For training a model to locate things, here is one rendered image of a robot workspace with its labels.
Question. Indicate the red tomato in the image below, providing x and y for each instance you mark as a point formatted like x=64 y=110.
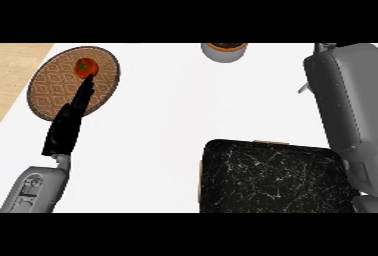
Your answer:
x=85 y=66

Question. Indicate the grey pot with brown rim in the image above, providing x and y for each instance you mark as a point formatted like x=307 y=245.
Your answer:
x=224 y=53

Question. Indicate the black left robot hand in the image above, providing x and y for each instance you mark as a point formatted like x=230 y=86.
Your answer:
x=67 y=128

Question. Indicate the round brown patterned placemat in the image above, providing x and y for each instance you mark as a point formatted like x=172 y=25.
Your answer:
x=53 y=85

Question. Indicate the black marbled tray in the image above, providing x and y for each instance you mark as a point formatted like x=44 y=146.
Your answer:
x=276 y=180

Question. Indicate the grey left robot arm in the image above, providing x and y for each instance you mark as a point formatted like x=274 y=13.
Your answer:
x=35 y=186

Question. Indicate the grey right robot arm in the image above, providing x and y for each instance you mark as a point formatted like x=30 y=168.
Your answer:
x=341 y=100

